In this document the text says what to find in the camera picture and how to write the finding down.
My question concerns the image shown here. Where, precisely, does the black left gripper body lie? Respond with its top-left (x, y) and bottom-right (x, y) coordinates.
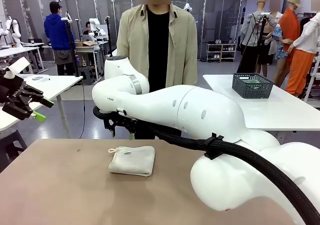
top-left (0, 69), bottom-right (26, 106)

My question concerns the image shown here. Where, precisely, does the person in beige shirt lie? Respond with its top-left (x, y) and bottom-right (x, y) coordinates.
top-left (116, 0), bottom-right (198, 140)

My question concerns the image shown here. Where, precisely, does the thin black stand pole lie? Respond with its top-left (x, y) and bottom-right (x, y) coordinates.
top-left (104, 16), bottom-right (114, 57)

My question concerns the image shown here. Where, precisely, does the white desk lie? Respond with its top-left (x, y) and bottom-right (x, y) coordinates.
top-left (0, 46), bottom-right (45, 73)

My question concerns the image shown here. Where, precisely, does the black tripod pole with camera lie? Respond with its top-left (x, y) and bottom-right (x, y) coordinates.
top-left (60, 16), bottom-right (80, 77)

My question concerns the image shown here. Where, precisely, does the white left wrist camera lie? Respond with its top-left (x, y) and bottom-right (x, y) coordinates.
top-left (4, 56), bottom-right (31, 80)

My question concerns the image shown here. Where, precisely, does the mannequin in white shirt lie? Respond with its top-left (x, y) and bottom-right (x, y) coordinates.
top-left (285, 8), bottom-right (320, 97)

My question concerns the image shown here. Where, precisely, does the person in blue hoodie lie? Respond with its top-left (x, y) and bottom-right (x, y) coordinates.
top-left (44, 1), bottom-right (76, 76)

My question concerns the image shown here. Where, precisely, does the white towel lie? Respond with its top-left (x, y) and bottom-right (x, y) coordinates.
top-left (107, 146), bottom-right (156, 177)

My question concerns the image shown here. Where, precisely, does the mannequin in grey shirt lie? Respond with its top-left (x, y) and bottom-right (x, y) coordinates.
top-left (237, 0), bottom-right (279, 80)

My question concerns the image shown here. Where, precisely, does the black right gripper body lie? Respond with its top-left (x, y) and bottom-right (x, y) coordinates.
top-left (103, 116), bottom-right (138, 132)

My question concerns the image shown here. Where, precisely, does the grey perforated plastic basket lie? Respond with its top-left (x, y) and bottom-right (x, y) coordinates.
top-left (231, 72), bottom-right (275, 100)

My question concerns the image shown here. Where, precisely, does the white shoe rack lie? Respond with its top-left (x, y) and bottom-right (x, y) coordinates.
top-left (206, 42), bottom-right (237, 63)

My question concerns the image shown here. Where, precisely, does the mannequin in orange jacket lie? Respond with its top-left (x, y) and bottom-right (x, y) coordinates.
top-left (277, 0), bottom-right (304, 53)

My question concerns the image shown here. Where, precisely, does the small black step stool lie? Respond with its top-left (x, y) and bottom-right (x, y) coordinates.
top-left (78, 66), bottom-right (95, 86)

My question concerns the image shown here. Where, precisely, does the open cardboard box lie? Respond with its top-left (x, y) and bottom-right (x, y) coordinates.
top-left (75, 40), bottom-right (97, 48)

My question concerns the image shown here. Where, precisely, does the figure in floral clothes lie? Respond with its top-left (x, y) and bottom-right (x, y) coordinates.
top-left (268, 0), bottom-right (296, 86)

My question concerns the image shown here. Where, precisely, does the grey workbench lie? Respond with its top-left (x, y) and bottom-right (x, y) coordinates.
top-left (72, 41), bottom-right (109, 82)

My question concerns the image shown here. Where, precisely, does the black right arm cable sleeve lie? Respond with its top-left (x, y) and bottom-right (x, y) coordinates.
top-left (92, 106), bottom-right (320, 225)

